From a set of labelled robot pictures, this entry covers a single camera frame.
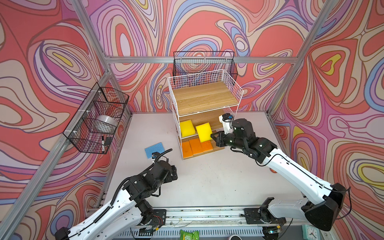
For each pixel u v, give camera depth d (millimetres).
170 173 575
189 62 885
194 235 685
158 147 991
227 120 626
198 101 688
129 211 605
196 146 974
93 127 715
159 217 732
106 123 703
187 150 938
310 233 677
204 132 723
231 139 601
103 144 719
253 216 732
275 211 616
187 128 764
